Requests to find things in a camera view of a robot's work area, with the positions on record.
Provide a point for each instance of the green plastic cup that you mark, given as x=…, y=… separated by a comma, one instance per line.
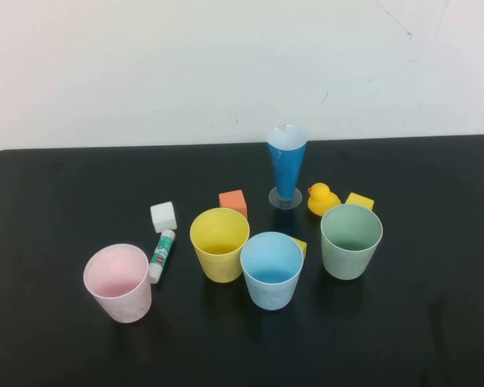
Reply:
x=343, y=264

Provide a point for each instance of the pink plastic cup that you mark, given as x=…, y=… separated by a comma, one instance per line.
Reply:
x=121, y=302

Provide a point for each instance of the orange foam cube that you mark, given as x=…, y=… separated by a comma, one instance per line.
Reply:
x=234, y=200

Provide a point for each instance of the blue paper cone cup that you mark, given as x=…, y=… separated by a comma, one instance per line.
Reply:
x=286, y=169

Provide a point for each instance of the yellow plastic cup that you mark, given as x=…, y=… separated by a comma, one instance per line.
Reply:
x=218, y=266

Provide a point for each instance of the yellow foam cube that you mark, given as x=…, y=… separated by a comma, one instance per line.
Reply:
x=359, y=198
x=301, y=244

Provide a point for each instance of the yellow rubber duck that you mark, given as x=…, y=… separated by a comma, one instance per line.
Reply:
x=320, y=199

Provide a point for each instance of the white foam cube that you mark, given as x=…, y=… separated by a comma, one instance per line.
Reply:
x=163, y=217

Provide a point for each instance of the white green glue stick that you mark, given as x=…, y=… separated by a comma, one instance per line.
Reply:
x=161, y=254

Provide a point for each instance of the light blue plastic cup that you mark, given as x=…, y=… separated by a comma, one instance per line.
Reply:
x=270, y=296

